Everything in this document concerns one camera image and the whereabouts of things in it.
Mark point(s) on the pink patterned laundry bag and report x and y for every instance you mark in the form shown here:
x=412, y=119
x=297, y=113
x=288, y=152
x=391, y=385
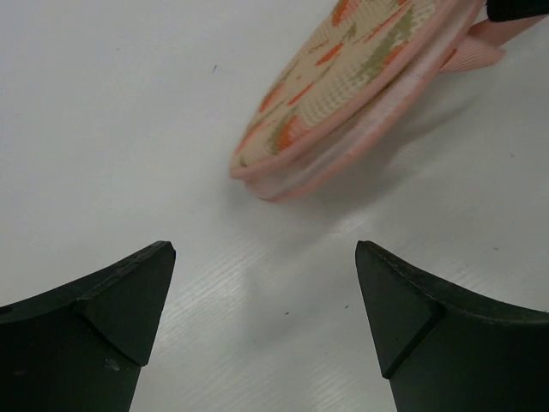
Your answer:
x=357, y=74

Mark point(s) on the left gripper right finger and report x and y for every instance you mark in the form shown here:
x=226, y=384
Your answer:
x=445, y=348

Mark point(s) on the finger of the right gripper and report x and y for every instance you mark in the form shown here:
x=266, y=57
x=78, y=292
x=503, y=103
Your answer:
x=512, y=10

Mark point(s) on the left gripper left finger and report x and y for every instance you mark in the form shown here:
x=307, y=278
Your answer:
x=82, y=346

